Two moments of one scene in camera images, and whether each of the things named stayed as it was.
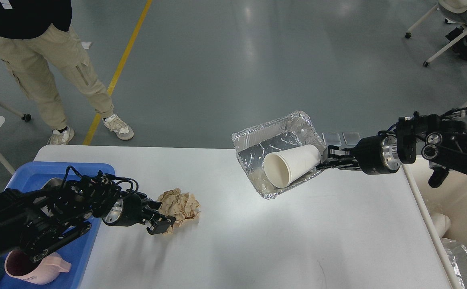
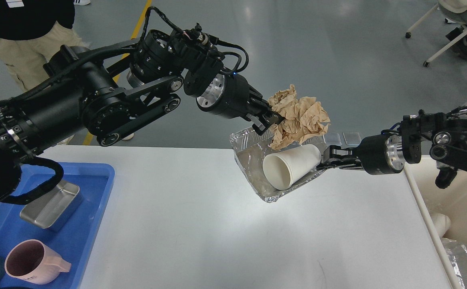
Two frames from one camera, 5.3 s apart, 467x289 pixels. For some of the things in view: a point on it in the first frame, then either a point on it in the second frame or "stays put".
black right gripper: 375,155 stays put
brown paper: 183,206 -> 304,118
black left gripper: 131,210 -> 230,95
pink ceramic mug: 18,265 stays put
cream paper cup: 281,167 stays put
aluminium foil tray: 252,144 stays put
